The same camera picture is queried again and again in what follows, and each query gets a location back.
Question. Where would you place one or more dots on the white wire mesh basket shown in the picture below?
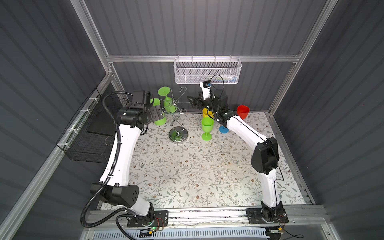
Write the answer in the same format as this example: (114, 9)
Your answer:
(189, 70)

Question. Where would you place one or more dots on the green wine glass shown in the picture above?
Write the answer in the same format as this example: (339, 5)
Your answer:
(168, 101)
(155, 102)
(207, 127)

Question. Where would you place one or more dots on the red wine glass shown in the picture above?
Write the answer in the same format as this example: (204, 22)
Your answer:
(243, 111)

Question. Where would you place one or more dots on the chrome wine glass rack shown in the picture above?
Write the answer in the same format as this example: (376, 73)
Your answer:
(178, 133)

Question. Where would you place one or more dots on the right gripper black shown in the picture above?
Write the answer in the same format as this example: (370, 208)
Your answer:
(200, 100)

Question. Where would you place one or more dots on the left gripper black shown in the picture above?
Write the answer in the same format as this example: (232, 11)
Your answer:
(155, 113)

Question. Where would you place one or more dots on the blue wine glass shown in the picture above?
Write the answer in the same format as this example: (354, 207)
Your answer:
(223, 130)

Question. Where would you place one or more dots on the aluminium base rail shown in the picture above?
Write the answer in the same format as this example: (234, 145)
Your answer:
(238, 216)

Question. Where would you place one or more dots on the items in white basket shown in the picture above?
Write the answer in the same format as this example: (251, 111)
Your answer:
(219, 79)

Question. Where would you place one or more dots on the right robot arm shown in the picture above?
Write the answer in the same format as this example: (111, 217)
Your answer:
(264, 159)

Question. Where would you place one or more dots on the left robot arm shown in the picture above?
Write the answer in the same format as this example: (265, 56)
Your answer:
(131, 122)

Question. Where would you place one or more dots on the yellow wine glass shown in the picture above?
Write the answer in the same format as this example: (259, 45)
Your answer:
(207, 113)

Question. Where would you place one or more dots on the black wire basket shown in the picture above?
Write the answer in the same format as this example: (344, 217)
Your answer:
(91, 138)

